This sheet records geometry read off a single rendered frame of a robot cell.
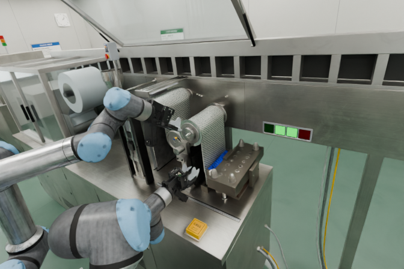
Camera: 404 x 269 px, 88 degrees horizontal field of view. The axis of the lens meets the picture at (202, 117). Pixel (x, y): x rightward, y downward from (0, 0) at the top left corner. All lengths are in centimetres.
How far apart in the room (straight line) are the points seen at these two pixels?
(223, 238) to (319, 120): 70
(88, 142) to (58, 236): 21
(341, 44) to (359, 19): 233
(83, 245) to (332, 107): 103
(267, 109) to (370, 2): 242
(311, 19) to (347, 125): 243
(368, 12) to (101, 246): 333
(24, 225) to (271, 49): 125
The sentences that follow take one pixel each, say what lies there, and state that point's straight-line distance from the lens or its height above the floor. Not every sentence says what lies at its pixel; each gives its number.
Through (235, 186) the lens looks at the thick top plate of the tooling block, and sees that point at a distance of 105.
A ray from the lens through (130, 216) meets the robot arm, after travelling 53.
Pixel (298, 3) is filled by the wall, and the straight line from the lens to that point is 345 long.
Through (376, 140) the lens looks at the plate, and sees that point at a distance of 118.
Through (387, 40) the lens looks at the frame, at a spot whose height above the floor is 162.
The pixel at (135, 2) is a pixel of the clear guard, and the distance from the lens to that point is 130.
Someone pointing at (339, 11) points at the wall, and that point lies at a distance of 338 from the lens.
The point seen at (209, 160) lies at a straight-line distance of 116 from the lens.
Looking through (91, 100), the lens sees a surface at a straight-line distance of 181.
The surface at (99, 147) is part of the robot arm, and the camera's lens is 61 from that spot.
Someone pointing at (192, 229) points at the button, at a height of 92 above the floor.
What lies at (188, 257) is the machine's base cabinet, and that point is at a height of 71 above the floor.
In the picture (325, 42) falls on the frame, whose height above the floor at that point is 162.
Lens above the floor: 174
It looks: 23 degrees down
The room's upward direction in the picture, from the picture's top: 6 degrees counter-clockwise
